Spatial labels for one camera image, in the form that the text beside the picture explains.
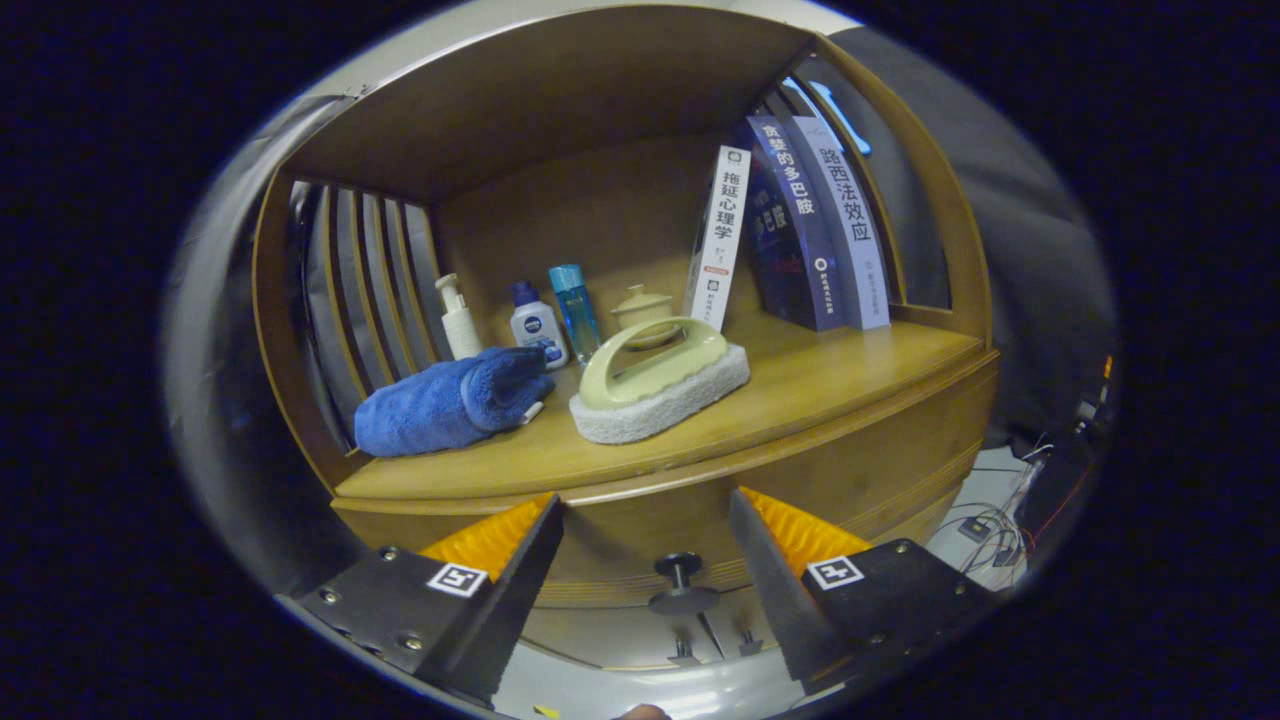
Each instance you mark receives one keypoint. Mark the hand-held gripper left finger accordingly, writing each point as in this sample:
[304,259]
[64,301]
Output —
[510,600]

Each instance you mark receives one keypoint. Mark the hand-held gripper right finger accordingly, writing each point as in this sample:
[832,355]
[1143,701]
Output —
[785,600]

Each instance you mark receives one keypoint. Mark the black round drawer knob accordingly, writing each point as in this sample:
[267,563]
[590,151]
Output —
[680,570]

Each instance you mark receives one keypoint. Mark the wooden countertop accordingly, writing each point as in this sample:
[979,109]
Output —
[800,390]

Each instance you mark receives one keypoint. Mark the wooden cabinet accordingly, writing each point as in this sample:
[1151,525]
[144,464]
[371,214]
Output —
[560,90]

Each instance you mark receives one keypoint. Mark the small black adapter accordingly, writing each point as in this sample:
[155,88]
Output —
[975,528]

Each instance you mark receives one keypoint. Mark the blue rolled towel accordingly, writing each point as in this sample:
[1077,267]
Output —
[440,405]

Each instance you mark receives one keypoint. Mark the white bottle with blue cap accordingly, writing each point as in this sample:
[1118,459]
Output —
[537,325]

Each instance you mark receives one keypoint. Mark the white pump bottle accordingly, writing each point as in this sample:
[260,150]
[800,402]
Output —
[460,325]

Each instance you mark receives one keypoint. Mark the clear blue bottle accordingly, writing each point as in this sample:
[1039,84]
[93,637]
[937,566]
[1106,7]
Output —
[578,310]

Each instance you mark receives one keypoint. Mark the cream lidded teacup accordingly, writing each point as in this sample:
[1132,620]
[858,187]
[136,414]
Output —
[645,305]

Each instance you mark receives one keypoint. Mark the dark blue book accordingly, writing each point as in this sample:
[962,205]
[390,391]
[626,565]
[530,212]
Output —
[790,240]

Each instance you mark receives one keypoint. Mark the black device with orange tip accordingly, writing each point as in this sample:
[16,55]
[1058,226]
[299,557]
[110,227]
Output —
[1088,400]

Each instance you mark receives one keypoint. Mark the white book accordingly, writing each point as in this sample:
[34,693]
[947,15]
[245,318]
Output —
[720,235]

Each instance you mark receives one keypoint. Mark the light purple book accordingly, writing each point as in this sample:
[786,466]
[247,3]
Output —
[850,230]

